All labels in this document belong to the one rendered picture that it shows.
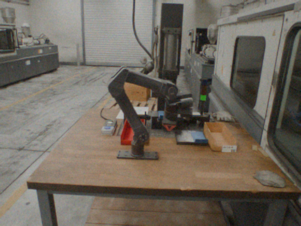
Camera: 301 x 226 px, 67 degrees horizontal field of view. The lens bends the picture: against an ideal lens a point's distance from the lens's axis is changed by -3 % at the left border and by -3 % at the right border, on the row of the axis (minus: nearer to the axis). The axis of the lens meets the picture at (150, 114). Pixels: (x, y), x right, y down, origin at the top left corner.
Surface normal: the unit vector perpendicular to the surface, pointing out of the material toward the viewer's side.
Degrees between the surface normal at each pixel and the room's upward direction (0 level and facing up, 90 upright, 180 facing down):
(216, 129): 90
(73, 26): 90
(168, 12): 90
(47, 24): 90
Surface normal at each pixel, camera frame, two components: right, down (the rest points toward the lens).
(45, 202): -0.03, 0.33
